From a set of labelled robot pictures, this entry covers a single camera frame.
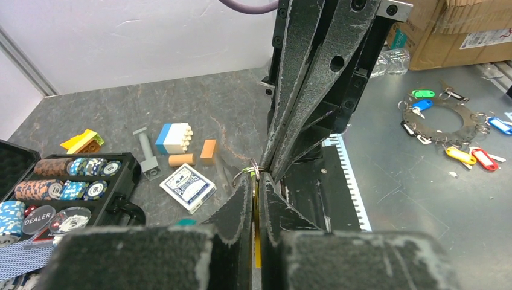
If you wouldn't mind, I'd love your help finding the blue playing card box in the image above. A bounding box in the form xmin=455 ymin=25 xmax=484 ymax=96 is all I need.
xmin=159 ymin=164 xmax=217 ymax=214

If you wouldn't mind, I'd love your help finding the cardboard box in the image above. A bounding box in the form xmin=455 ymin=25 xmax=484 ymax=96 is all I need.
xmin=386 ymin=0 xmax=511 ymax=71

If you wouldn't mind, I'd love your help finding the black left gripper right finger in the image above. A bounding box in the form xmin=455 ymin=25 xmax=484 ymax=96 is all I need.
xmin=258 ymin=172 xmax=460 ymax=289

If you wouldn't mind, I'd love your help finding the yellow orange brick pile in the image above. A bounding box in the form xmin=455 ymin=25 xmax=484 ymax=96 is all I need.
xmin=60 ymin=129 xmax=105 ymax=154

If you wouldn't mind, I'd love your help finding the grey plastic bolt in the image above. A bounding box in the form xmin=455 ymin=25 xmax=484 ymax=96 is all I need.
xmin=133 ymin=127 xmax=162 ymax=181

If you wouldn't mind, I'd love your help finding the spare key ring bundle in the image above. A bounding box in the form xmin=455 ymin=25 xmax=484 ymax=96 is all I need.
xmin=397 ymin=80 xmax=512 ymax=172

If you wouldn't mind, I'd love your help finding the plastic water bottle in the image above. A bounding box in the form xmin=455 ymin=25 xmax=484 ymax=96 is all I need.
xmin=370 ymin=48 xmax=411 ymax=78

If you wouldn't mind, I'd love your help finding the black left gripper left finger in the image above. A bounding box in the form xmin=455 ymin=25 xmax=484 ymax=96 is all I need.
xmin=37 ymin=176 xmax=253 ymax=289

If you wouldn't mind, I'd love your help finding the wooden cylinder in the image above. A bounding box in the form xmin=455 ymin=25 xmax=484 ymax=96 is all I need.
xmin=168 ymin=153 xmax=196 ymax=167

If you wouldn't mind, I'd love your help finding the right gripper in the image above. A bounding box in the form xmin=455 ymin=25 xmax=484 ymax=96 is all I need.
xmin=260 ymin=1 xmax=413 ymax=181

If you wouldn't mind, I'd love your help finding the teal flat piece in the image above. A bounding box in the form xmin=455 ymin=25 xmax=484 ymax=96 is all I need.
xmin=176 ymin=218 xmax=197 ymax=226

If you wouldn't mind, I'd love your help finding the aluminium profile rail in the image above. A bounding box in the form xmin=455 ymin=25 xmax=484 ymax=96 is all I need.
xmin=476 ymin=60 xmax=511 ymax=99

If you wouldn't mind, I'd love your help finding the blue white brick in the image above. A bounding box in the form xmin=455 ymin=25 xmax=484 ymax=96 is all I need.
xmin=155 ymin=123 xmax=194 ymax=155

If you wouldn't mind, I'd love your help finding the orange wooden block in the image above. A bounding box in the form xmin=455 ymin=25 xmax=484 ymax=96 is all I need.
xmin=200 ymin=139 xmax=217 ymax=166

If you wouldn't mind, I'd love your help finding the black poker chip case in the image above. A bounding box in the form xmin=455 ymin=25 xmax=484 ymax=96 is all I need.
xmin=1 ymin=141 xmax=146 ymax=289

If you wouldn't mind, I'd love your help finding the yellow key tag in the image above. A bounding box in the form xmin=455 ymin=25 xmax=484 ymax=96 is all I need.
xmin=253 ymin=188 xmax=261 ymax=269

